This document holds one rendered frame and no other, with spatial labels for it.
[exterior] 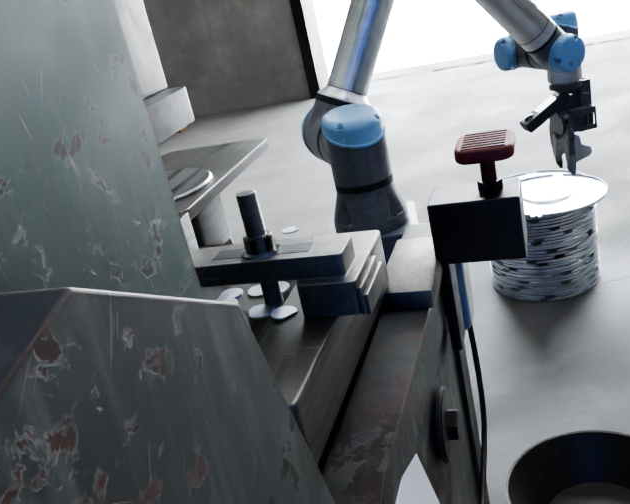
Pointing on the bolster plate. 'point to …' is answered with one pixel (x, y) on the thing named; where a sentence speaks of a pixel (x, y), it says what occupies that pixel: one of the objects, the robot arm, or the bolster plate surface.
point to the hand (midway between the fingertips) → (563, 167)
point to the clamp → (294, 267)
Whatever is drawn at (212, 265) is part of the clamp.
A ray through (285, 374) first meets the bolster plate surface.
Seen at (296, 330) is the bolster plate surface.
